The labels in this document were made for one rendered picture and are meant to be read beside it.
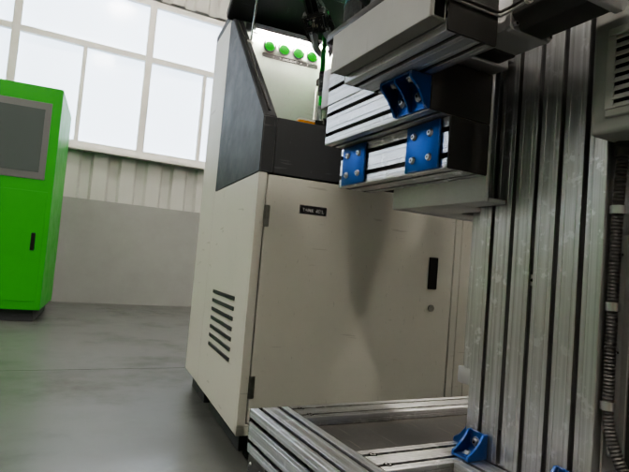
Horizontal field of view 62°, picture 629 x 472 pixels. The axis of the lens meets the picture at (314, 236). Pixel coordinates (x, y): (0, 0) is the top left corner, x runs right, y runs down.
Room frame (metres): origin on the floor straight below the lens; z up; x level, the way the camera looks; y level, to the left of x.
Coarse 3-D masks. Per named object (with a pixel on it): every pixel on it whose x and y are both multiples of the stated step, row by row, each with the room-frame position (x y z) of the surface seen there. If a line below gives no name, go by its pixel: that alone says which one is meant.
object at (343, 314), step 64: (320, 192) 1.49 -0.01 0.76; (384, 192) 1.57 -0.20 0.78; (320, 256) 1.50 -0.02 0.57; (384, 256) 1.58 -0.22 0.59; (448, 256) 1.67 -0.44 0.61; (256, 320) 1.43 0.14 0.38; (320, 320) 1.50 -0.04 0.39; (384, 320) 1.58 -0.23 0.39; (256, 384) 1.44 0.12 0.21; (320, 384) 1.51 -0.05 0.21; (384, 384) 1.59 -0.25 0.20
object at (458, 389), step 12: (468, 228) 1.70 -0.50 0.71; (468, 240) 1.70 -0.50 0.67; (468, 252) 1.70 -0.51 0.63; (468, 264) 1.70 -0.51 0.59; (468, 276) 1.70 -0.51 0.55; (456, 324) 1.69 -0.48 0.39; (456, 336) 1.69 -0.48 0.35; (456, 348) 1.69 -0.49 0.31; (456, 360) 1.69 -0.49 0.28; (456, 372) 1.69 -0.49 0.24; (456, 384) 1.69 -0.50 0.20; (456, 396) 1.69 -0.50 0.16
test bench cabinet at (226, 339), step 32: (224, 192) 1.81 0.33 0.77; (256, 192) 1.42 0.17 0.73; (224, 224) 1.76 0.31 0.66; (256, 224) 1.42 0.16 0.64; (224, 256) 1.72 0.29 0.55; (256, 256) 1.42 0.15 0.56; (224, 288) 1.68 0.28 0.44; (256, 288) 1.43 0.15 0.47; (224, 320) 1.64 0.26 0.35; (448, 320) 1.68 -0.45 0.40; (224, 352) 1.61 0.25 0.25; (448, 352) 1.68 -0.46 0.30; (224, 384) 1.58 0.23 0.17; (448, 384) 1.68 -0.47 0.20; (224, 416) 1.54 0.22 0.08
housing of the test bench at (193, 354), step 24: (216, 48) 2.19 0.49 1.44; (216, 72) 2.14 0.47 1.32; (216, 96) 2.09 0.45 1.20; (216, 120) 2.05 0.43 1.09; (216, 144) 2.01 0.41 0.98; (216, 168) 1.97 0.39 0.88; (192, 312) 2.17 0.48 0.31; (192, 336) 2.12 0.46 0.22; (192, 360) 2.08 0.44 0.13; (192, 384) 2.19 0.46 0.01
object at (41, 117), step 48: (0, 96) 3.43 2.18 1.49; (48, 96) 3.54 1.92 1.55; (0, 144) 3.44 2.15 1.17; (48, 144) 3.55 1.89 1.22; (0, 192) 3.46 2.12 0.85; (48, 192) 3.56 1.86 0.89; (0, 240) 3.47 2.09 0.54; (48, 240) 3.62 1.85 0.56; (0, 288) 3.48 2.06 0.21; (48, 288) 3.97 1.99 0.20
